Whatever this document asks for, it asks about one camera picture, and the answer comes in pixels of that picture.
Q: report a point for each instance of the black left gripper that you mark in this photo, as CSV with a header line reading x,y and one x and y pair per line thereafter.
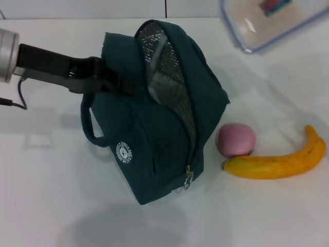
x,y
46,60

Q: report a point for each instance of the teal insulated lunch bag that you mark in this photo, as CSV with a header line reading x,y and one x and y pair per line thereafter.
x,y
167,128

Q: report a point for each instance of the pink peach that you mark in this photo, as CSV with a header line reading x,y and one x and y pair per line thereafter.
x,y
236,140

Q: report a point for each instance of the clear food container blue rim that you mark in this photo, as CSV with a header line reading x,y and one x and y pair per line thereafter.
x,y
270,25

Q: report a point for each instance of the yellow banana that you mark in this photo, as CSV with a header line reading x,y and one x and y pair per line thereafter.
x,y
270,167

